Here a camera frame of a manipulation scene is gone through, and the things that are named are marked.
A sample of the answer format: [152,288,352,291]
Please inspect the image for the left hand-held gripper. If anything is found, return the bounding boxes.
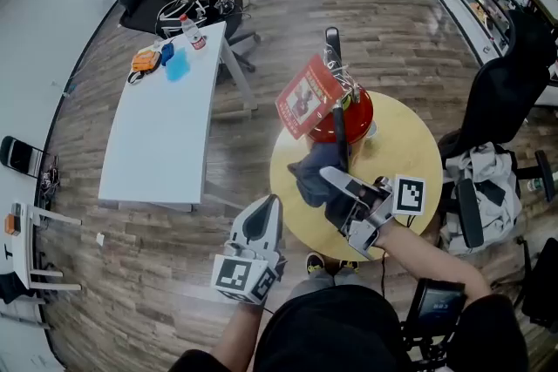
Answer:
[211,194,288,305]

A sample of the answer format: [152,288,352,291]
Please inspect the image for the clear red-label water bottle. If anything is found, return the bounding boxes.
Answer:
[179,14,208,51]

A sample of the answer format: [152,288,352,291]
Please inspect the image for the tangle of black cables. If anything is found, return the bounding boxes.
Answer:
[38,156,62,197]

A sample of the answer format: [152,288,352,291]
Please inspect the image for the black bag with white cords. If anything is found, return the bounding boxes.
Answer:
[155,0,221,39]

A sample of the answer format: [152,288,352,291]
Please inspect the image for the person's grey trousers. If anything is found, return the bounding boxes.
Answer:
[287,267,371,297]

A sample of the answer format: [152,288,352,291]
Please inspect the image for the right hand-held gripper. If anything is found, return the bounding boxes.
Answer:
[318,166,426,262]

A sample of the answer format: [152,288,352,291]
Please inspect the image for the grey-blue wiping cloth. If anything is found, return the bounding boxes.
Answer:
[287,142,365,232]

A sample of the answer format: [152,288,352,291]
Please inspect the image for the person's left forearm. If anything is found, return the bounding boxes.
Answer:
[208,302,267,372]

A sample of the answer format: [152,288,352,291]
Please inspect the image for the white rectangular table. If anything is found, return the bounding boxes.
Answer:
[98,20,258,213]

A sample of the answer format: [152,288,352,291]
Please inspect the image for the red fire extinguisher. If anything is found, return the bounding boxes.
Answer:
[275,26,375,173]

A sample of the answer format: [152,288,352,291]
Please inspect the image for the black office chair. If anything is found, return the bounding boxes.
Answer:
[516,237,558,335]
[118,0,262,86]

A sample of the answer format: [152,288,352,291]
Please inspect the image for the black high-back mesh chair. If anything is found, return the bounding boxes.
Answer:
[438,8,558,249]

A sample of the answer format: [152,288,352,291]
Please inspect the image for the round yellow wooden table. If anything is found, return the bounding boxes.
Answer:
[269,90,445,262]

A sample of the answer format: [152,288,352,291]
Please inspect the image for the grey hoodie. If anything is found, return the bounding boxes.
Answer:
[442,142,523,256]

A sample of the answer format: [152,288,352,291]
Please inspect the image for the black monitor screen rig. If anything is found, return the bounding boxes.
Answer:
[405,278,467,341]

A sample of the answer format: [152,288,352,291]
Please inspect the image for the orange box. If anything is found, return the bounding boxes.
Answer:
[3,213,22,236]

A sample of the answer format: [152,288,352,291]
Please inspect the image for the light blue cloth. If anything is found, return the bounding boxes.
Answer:
[165,47,192,83]

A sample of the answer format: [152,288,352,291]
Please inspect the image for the person's left shoe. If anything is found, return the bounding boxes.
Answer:
[304,252,326,274]

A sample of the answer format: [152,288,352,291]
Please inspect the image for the person's black shirt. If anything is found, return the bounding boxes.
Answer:
[167,285,531,372]

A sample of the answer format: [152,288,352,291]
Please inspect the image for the person's right forearm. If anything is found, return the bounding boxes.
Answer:
[374,221,493,301]

